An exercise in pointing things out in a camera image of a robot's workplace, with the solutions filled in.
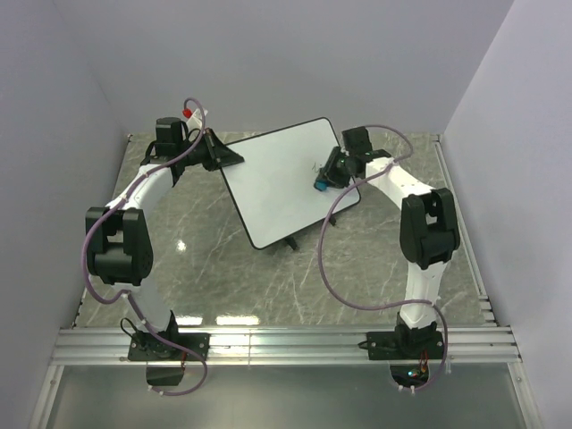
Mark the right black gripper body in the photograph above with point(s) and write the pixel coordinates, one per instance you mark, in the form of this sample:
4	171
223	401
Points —
341	164

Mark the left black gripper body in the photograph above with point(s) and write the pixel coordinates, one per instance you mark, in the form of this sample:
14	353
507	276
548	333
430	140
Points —
197	156

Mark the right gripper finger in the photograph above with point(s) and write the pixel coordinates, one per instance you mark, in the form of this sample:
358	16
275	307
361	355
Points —
331	170
339	180

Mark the blue whiteboard eraser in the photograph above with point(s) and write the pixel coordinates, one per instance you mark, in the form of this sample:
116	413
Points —
321	185

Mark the white whiteboard black frame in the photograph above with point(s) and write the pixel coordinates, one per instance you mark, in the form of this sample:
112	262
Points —
273	188

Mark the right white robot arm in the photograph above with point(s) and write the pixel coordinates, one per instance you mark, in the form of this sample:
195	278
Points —
428	237

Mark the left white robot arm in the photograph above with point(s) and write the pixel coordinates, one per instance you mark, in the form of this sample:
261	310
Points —
118	248

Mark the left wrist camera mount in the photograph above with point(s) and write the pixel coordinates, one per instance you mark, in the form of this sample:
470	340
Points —
194	118

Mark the wire whiteboard stand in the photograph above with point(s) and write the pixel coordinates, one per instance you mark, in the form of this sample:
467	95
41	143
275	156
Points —
290	241

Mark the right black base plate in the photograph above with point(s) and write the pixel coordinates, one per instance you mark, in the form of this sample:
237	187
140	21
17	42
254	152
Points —
403	345

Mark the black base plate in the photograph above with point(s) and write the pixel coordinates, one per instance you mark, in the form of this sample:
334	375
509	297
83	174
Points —
403	345
144	347

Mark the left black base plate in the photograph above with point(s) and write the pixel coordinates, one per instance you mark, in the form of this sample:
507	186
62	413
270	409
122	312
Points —
144	347

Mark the aluminium mounting rail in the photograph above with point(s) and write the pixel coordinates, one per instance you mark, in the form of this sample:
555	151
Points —
279	346

